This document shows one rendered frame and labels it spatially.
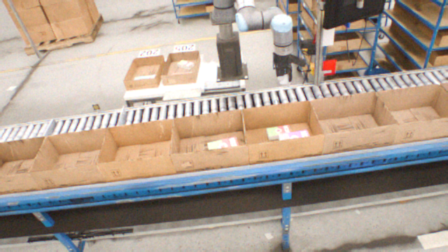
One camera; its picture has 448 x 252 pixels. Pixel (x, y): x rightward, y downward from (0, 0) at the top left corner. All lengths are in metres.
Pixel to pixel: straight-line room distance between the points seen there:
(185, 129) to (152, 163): 0.33
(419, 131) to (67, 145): 2.02
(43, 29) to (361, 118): 5.43
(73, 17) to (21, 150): 3.99
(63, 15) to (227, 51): 4.00
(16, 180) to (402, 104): 2.26
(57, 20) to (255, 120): 4.77
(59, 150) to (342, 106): 1.74
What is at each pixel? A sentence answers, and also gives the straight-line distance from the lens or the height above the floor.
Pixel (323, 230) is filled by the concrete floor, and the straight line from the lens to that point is 2.53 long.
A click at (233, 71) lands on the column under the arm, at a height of 0.82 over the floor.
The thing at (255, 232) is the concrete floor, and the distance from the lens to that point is 2.50.
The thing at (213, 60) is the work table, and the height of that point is 0.75.
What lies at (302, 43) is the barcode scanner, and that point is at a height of 1.09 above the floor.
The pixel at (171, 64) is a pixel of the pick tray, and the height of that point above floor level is 0.76.
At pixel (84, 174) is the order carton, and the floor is 0.98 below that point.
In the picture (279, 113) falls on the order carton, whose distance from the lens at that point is 1.87.
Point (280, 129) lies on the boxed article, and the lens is 1.85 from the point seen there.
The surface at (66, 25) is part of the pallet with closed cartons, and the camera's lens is 6.10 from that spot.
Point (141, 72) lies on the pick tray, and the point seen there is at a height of 0.76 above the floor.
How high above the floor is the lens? 2.17
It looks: 42 degrees down
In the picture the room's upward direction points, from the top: 9 degrees counter-clockwise
